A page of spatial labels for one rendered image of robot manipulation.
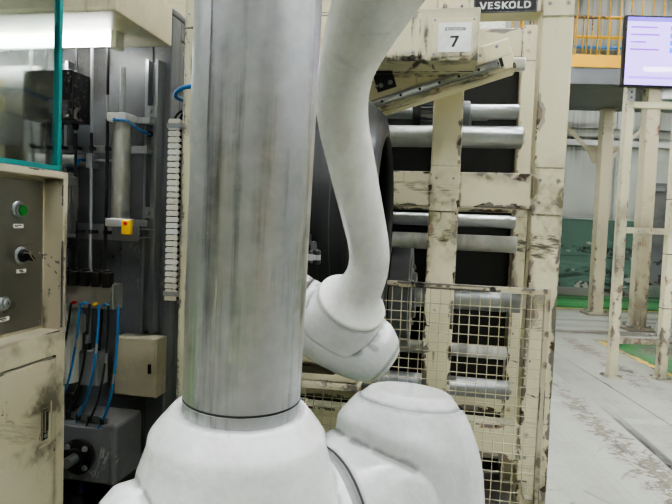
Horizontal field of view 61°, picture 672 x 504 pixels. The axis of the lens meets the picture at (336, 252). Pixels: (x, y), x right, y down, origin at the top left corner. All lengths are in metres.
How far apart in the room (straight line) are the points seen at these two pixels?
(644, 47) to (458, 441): 4.88
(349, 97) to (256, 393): 0.35
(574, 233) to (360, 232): 10.73
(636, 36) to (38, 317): 4.74
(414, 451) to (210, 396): 0.21
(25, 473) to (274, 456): 1.07
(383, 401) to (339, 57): 0.36
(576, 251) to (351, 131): 10.82
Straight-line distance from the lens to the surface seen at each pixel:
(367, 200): 0.71
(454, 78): 1.84
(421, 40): 1.74
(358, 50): 0.64
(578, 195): 11.52
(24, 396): 1.44
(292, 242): 0.45
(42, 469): 1.54
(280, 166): 0.44
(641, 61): 5.30
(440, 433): 0.59
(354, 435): 0.59
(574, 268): 11.44
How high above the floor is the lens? 1.18
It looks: 3 degrees down
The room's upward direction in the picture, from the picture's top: 2 degrees clockwise
